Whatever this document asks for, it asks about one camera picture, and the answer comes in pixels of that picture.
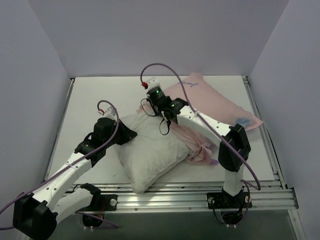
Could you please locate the white pillow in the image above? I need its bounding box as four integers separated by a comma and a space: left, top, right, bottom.
114, 112, 189, 194

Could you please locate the pink purple Elsa pillowcase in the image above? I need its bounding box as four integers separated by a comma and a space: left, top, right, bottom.
136, 72, 265, 167

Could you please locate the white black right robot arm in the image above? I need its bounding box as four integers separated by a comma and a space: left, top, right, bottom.
142, 82, 251, 207

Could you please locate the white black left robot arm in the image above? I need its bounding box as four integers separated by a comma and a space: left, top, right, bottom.
12, 117, 138, 240

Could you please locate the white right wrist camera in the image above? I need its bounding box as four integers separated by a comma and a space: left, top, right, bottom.
141, 77, 160, 91

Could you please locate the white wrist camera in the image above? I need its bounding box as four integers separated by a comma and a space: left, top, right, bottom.
141, 77, 160, 91
98, 106, 117, 120

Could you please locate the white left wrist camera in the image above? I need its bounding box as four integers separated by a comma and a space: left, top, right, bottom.
98, 106, 117, 120

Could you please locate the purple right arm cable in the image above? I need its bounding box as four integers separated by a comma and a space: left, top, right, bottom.
139, 63, 261, 223

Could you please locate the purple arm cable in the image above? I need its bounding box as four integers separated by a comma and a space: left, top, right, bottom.
139, 63, 261, 223
0, 99, 120, 230

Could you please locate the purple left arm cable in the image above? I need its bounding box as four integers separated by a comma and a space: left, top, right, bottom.
0, 99, 120, 230

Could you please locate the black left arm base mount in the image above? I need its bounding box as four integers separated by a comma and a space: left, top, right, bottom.
80, 194, 118, 212

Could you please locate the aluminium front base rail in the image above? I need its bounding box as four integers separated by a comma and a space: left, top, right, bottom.
62, 183, 300, 216

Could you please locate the aluminium table edge rail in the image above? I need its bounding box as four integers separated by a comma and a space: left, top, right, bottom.
43, 78, 75, 181

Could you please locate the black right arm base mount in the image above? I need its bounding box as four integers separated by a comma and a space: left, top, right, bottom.
206, 190, 253, 210

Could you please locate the aluminium right side rail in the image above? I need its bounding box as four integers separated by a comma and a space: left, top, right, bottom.
242, 76, 288, 189

